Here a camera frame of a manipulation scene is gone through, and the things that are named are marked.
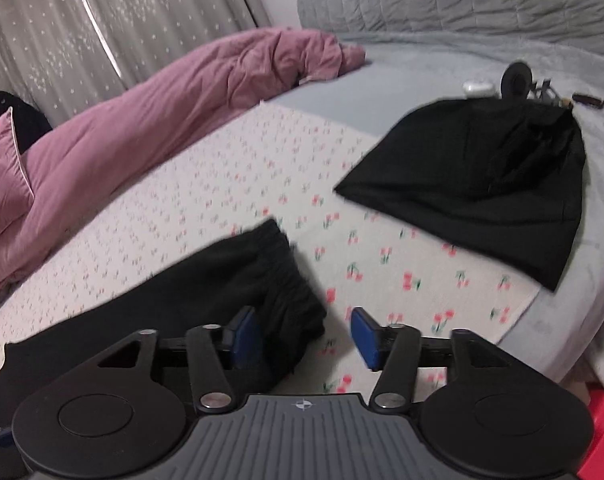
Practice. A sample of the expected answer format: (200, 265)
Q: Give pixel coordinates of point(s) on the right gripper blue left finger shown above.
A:
(239, 340)

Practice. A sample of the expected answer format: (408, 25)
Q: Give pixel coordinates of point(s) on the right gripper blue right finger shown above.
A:
(368, 337)

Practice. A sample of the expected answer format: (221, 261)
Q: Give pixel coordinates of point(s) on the black pants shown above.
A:
(135, 388)

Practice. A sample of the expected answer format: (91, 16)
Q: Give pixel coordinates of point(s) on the cherry print bed sheet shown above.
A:
(279, 164)

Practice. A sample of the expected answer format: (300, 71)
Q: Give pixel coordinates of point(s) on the folded black garment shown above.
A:
(499, 177)

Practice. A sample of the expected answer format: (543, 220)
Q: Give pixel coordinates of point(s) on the pink duvet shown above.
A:
(76, 167)

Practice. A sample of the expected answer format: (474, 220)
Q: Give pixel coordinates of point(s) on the white earbud case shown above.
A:
(479, 89)

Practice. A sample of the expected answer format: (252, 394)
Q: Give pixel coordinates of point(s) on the red box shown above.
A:
(593, 464)

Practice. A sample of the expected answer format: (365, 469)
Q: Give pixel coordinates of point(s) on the pink pillow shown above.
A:
(16, 194)

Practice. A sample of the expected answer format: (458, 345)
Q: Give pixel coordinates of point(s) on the dark plush item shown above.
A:
(29, 123)

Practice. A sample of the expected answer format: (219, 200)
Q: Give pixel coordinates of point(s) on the small dark brush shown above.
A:
(587, 100)

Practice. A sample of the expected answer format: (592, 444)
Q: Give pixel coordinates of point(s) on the grey star curtain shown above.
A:
(63, 56)

